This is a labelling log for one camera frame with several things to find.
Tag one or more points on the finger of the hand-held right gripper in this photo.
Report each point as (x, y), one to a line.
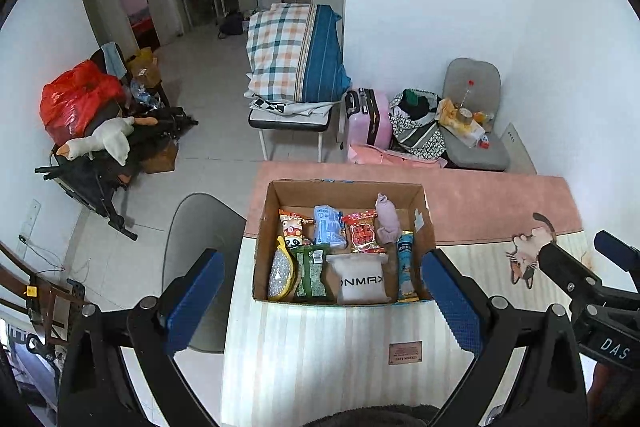
(565, 267)
(617, 249)

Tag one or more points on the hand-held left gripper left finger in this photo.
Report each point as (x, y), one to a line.
(195, 302)

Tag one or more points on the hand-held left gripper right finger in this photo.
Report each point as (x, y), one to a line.
(450, 302)

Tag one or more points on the blue stick packet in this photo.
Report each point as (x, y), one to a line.
(406, 267)

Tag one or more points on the grey mesh pouch yellow trim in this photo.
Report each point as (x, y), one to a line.
(281, 269)

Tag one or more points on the white plastic pouch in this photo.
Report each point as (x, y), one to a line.
(357, 282)

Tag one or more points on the purple socks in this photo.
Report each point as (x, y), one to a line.
(387, 219)

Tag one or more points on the red snack packet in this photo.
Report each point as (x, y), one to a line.
(364, 233)

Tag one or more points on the green snack packet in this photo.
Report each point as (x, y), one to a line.
(311, 274)

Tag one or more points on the panda print snack packet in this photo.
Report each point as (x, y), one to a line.
(294, 227)

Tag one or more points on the blue tissue packet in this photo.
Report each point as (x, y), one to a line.
(329, 227)

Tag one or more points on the grey shell chair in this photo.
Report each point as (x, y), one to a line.
(205, 227)

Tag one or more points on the person's dark fleece clothing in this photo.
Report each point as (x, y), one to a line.
(370, 417)

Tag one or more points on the grey padded chair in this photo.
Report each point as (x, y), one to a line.
(475, 157)

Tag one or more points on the brown cardboard box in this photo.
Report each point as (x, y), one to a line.
(160, 157)

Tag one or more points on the dark wooden chair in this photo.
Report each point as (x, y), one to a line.
(45, 297)

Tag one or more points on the white tissue pack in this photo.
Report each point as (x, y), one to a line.
(467, 134)

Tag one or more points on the black white patterned tote bag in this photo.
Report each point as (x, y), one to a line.
(417, 137)

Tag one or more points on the white goose plush toy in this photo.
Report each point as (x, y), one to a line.
(107, 137)

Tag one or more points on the yellow plastic bag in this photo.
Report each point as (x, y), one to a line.
(448, 113)

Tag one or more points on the pink suitcase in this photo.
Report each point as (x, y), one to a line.
(375, 122)

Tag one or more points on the black white patterned cloth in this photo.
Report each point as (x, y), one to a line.
(270, 105)

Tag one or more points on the red plastic bag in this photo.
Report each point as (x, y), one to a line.
(75, 102)

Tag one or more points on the yellow brown bag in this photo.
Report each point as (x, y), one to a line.
(142, 64)

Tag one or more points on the light blue cloth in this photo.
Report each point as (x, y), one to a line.
(115, 59)

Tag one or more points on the plaid quilt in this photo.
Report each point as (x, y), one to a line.
(275, 52)

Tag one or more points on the blue striped quilt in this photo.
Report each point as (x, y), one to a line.
(322, 57)

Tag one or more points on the black folded stroller frame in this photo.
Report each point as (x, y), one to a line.
(100, 187)

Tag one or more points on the white wall socket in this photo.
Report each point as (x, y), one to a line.
(33, 209)

